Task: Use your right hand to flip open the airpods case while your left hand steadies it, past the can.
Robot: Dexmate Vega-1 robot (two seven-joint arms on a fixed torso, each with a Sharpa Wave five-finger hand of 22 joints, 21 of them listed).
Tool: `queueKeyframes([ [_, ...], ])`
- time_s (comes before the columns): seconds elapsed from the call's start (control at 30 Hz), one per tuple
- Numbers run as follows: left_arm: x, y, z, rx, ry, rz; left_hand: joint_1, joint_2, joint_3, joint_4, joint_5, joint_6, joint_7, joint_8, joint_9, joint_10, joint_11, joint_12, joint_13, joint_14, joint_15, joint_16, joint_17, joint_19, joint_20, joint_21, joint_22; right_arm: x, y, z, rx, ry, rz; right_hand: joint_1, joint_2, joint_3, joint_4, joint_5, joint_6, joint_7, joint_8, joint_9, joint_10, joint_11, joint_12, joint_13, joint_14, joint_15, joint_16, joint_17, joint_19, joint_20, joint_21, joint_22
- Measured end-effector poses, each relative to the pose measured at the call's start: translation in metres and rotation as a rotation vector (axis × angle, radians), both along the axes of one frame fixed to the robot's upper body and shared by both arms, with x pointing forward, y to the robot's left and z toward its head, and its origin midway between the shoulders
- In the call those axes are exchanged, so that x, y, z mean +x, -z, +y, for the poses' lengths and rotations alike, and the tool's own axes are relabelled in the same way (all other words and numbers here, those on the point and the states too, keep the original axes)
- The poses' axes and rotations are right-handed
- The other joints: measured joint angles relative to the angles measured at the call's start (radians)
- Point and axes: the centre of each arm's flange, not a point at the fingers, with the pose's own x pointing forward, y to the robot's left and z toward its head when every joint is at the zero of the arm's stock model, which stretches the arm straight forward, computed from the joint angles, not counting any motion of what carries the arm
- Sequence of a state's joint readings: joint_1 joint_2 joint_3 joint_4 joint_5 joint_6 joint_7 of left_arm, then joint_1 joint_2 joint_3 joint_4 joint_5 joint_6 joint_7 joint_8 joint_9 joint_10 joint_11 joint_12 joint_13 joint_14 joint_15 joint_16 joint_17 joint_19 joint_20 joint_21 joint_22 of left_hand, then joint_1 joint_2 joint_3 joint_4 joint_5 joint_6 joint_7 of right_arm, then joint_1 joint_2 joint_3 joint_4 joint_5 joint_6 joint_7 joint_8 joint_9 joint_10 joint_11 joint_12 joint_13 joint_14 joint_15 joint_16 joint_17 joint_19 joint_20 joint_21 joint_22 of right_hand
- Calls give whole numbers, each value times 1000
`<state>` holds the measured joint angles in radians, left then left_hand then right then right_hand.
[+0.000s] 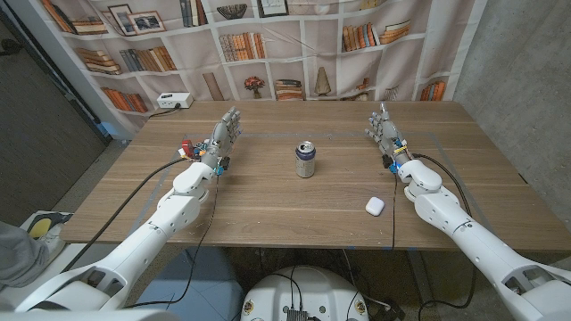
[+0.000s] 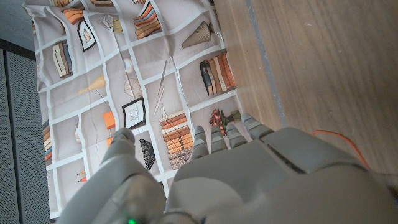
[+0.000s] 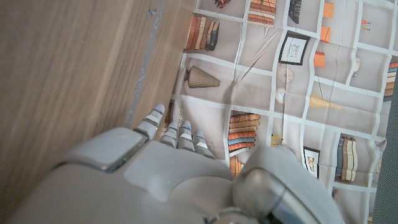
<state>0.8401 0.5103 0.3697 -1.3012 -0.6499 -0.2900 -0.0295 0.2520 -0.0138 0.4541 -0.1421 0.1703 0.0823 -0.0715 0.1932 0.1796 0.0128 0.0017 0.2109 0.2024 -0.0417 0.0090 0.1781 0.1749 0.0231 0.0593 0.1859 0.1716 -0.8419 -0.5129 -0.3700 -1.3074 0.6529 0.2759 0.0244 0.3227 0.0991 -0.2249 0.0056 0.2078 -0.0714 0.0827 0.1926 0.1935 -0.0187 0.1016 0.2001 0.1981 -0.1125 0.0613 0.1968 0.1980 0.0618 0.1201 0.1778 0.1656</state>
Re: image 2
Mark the grey perforated metal panel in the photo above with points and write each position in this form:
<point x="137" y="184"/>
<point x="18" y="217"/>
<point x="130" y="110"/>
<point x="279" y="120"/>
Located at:
<point x="21" y="140"/>

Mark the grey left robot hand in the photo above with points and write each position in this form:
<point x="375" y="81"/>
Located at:
<point x="255" y="186"/>

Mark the printed bookshelf fabric backdrop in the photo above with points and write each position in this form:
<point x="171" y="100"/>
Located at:
<point x="149" y="62"/>

